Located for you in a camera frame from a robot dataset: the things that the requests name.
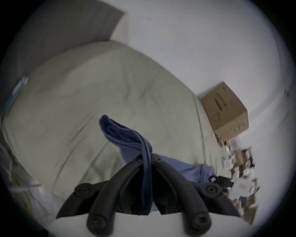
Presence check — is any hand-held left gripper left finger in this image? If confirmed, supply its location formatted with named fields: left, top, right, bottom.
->
left=56, top=158, right=144, bottom=237

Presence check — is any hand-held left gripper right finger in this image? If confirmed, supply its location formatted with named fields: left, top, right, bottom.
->
left=151, top=154, right=241, bottom=236

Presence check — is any dark blue shirt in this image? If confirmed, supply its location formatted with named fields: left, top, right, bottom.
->
left=99, top=114, right=218, bottom=216

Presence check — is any pile of small cartons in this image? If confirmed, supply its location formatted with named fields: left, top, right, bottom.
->
left=215, top=137, right=260, bottom=226

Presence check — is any brown cardboard carton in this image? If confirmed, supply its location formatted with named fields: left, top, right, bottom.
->
left=201, top=81, right=249, bottom=142

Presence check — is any bed with beige sheet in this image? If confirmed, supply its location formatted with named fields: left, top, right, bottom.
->
left=2, top=40, right=223, bottom=202

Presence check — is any pale blue flat packet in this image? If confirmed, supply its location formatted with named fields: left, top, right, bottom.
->
left=3, top=76, right=30, bottom=116

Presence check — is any grey padded headboard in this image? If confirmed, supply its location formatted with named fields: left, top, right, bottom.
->
left=0, top=0, right=126, bottom=111

